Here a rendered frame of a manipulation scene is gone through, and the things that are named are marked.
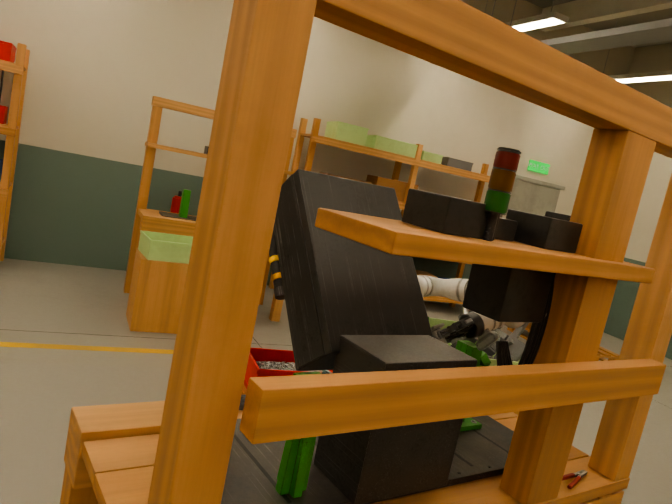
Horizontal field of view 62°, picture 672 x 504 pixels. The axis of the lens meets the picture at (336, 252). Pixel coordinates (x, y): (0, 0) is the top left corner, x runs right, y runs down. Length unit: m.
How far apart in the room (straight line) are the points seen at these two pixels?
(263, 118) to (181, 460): 0.53
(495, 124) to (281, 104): 8.13
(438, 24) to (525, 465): 1.11
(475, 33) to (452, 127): 7.38
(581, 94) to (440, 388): 0.68
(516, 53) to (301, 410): 0.75
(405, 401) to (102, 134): 6.08
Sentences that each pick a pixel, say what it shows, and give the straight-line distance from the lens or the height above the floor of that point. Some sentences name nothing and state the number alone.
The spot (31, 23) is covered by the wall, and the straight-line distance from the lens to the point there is 6.94.
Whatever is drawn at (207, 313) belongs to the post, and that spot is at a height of 1.38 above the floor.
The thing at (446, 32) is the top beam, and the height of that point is 1.88.
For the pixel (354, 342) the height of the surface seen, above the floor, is 1.24.
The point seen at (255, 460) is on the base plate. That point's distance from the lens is 1.46.
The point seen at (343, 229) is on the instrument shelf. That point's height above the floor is 1.51.
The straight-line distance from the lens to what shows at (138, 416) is 1.60.
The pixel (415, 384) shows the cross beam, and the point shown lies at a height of 1.27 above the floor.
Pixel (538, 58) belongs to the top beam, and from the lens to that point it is 1.21.
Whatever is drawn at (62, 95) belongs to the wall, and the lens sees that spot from 6.87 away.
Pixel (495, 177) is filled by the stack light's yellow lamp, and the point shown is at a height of 1.67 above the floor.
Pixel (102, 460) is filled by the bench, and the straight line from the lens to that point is 1.45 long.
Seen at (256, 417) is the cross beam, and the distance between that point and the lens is 0.90.
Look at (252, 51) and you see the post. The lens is 0.82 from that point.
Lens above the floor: 1.61
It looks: 8 degrees down
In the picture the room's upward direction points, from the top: 12 degrees clockwise
